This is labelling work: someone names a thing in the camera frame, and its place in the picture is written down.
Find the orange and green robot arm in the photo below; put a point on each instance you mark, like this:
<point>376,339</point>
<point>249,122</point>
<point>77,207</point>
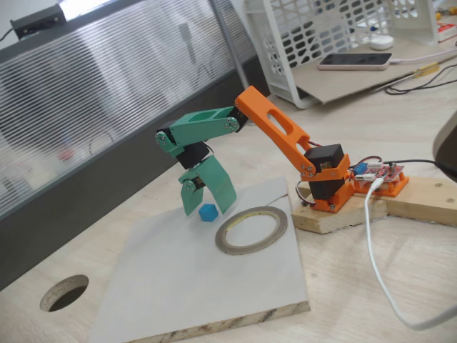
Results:
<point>278,128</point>

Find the short wooden base block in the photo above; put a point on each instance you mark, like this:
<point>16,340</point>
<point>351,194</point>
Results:
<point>332,221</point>

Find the white topped chipboard panel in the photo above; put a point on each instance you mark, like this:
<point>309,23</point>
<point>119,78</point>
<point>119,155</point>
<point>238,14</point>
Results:
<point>178,278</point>

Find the red controller board orange mount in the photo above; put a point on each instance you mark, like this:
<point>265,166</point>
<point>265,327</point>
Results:
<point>383,173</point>

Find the white earbuds case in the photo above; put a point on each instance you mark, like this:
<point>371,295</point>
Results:
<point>381,43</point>

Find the ribbed glass desk partition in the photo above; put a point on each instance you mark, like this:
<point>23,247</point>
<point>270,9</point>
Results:
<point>107,71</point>

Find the long wooden base plank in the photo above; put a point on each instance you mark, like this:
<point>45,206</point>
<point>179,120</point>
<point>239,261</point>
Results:
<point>425,203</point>

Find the white plastic lattice basket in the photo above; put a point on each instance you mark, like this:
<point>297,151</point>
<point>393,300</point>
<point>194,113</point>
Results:
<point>275,43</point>

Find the brown cardboard sheet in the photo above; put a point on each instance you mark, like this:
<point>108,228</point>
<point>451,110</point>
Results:
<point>357,84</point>

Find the smartphone with pink case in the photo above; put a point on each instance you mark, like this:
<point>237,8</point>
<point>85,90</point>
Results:
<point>357,60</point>

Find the black box device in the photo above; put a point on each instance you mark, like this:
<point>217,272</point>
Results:
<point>37,20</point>

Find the red and white book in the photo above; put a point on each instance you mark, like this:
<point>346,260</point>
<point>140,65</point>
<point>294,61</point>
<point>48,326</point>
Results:
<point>448,32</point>

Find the grey rounded object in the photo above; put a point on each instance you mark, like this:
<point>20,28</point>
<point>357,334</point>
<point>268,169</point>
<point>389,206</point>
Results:
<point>448,143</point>

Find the blue cube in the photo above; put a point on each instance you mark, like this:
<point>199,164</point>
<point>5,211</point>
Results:
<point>209,213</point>

